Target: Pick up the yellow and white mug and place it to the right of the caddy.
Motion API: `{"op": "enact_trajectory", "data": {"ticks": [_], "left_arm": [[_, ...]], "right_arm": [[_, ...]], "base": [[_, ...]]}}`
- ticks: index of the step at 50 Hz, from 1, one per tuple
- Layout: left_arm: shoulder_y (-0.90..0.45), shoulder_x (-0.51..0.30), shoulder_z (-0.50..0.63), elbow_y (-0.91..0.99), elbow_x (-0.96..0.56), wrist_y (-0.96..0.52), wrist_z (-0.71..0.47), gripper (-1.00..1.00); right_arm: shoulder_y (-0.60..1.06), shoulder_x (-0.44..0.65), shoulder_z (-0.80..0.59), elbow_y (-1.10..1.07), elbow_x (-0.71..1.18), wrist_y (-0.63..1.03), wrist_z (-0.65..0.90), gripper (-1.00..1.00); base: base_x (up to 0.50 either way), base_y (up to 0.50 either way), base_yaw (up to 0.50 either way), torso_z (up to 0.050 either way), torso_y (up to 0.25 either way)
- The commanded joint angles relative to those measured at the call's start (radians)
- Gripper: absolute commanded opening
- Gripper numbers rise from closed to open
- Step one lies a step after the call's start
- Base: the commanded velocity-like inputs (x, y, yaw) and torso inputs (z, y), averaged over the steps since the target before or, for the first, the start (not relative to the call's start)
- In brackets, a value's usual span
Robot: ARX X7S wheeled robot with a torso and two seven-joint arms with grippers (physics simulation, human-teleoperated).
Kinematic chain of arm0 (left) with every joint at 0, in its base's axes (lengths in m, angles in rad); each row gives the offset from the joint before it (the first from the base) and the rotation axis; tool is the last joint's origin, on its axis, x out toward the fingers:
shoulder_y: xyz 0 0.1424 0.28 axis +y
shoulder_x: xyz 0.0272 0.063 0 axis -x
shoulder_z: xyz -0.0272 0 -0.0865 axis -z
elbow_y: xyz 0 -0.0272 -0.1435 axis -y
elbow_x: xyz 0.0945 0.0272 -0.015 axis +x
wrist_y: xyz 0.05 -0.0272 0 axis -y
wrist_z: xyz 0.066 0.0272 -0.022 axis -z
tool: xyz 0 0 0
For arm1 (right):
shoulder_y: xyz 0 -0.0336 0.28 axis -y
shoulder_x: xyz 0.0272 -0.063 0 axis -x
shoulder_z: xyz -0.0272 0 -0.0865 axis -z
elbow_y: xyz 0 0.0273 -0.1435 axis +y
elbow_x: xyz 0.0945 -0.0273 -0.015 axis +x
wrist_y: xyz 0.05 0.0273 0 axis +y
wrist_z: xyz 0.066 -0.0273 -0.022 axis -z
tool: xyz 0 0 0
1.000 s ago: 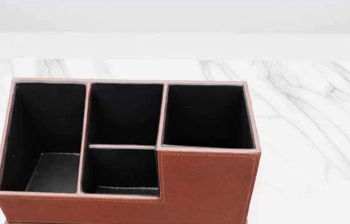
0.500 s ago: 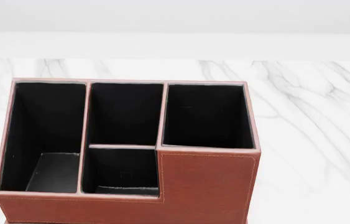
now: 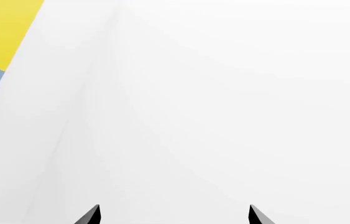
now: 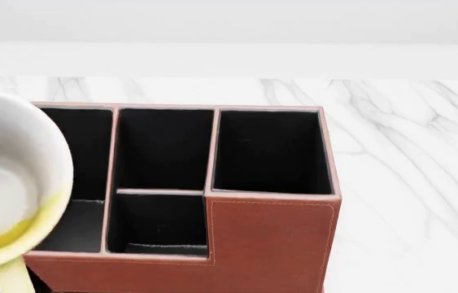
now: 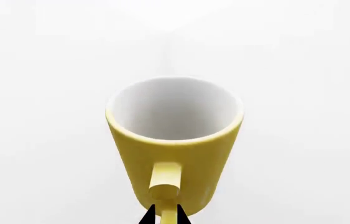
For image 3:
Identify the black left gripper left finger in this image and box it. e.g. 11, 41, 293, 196
73, 203, 102, 224

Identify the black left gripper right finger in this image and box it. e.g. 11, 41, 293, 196
248, 203, 277, 224

